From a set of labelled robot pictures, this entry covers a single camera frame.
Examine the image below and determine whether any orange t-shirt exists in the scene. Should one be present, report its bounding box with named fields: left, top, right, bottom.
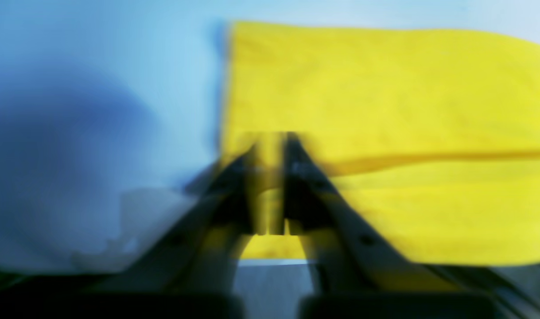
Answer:
left=221, top=22, right=540, bottom=266

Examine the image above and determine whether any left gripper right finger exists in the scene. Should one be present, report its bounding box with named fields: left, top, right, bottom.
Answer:
left=283, top=132, right=468, bottom=295

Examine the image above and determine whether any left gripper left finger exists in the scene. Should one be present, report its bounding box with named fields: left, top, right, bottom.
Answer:
left=88, top=146, right=256, bottom=295

